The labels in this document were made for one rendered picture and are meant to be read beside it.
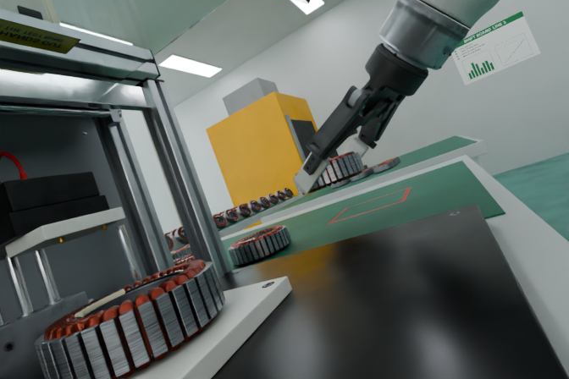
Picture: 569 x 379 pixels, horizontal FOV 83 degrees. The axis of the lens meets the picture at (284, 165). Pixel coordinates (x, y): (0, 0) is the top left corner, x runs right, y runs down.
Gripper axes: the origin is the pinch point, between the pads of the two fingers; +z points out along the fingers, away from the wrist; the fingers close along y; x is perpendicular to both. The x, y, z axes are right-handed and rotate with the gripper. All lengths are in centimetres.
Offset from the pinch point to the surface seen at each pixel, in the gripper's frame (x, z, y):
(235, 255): 1.4, 18.2, -10.5
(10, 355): -1.8, 7.0, -40.7
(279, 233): -0.7, 13.0, -4.4
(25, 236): 1.2, -3.3, -38.8
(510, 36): 73, -43, 492
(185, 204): 6.3, 6.2, -20.7
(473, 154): -10, 9, 101
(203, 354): -12.7, -8.1, -35.0
